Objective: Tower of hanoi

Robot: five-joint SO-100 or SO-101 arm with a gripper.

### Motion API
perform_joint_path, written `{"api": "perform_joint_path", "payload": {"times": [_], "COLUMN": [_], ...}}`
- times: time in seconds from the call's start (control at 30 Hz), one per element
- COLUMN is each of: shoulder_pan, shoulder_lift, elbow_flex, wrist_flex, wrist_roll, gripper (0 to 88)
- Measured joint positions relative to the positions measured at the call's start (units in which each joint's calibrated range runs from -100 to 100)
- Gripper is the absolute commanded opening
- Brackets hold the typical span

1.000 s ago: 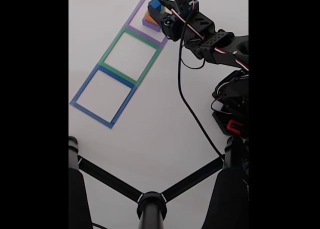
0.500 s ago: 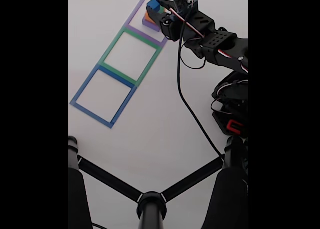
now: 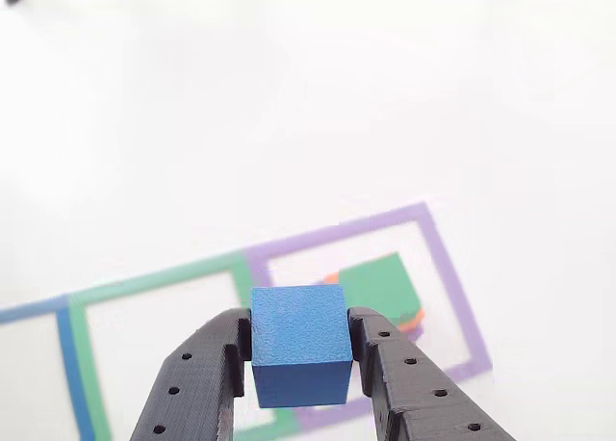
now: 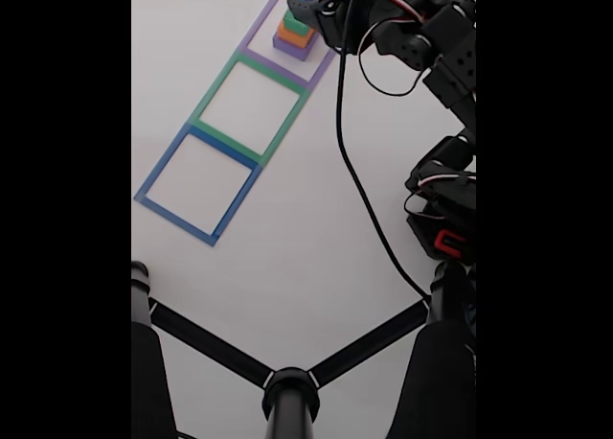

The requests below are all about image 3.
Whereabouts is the green cube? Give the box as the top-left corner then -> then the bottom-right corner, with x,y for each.
336,251 -> 420,326

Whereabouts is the blue square frame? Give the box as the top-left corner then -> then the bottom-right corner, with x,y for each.
0,294 -> 97,441

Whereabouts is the purple square frame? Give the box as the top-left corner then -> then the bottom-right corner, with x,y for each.
244,200 -> 493,432

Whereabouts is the green square frame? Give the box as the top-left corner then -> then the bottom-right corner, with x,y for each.
66,250 -> 299,441

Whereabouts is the small blue cube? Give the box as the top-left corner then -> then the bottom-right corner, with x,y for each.
249,284 -> 355,409

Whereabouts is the orange block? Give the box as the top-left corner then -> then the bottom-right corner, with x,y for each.
322,271 -> 427,334

